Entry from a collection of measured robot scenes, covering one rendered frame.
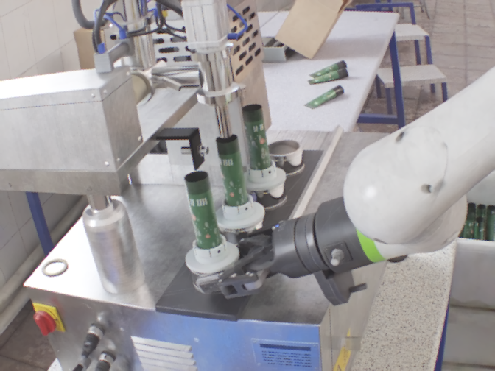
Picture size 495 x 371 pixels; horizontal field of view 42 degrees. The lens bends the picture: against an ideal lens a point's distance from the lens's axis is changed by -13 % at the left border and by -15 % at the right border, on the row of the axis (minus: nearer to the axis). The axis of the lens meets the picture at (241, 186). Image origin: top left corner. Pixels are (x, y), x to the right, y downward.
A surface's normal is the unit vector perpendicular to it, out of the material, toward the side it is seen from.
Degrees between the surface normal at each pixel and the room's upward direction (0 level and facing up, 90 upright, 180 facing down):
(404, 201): 77
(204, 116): 90
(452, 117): 42
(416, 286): 0
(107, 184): 90
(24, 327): 0
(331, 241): 65
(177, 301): 0
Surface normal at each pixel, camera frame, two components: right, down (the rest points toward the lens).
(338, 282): 0.83, -0.27
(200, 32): -0.33, 0.47
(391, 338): -0.15, -0.88
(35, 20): 0.93, 0.03
